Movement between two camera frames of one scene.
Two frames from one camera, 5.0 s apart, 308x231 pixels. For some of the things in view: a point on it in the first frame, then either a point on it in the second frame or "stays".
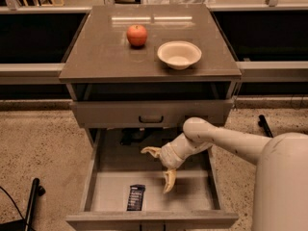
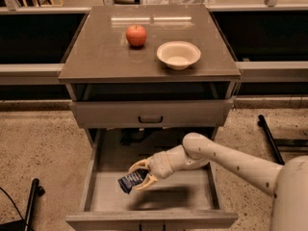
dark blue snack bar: x=136 y=197 -> x=127 y=182
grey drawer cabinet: x=136 y=75 stays
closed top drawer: x=150 y=114 stays
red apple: x=137 y=35 stays
